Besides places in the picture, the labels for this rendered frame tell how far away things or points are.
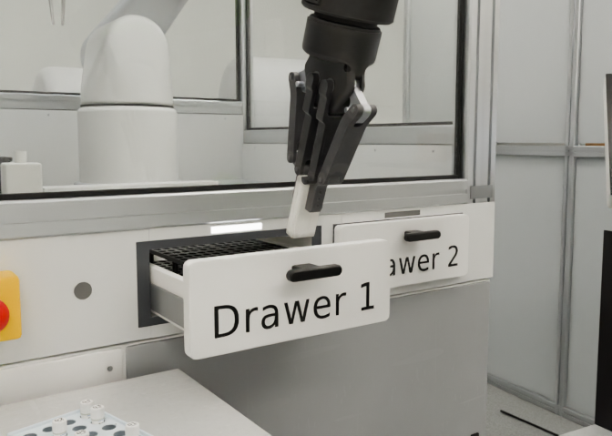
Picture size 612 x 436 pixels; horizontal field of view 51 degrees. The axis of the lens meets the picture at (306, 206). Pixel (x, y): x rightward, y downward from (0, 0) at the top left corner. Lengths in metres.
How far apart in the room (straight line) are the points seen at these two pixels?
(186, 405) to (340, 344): 0.36
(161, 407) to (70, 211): 0.26
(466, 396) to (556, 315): 1.45
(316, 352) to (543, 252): 1.80
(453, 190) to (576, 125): 1.45
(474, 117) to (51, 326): 0.79
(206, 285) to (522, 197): 2.16
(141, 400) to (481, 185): 0.73
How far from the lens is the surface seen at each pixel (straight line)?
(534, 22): 2.78
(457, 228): 1.17
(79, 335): 0.86
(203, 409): 0.77
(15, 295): 0.78
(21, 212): 0.81
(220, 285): 0.73
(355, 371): 1.09
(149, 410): 0.78
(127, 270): 0.86
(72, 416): 0.69
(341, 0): 0.61
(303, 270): 0.74
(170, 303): 0.82
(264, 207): 0.94
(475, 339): 1.29
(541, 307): 2.77
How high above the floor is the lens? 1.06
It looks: 6 degrees down
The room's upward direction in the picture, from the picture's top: straight up
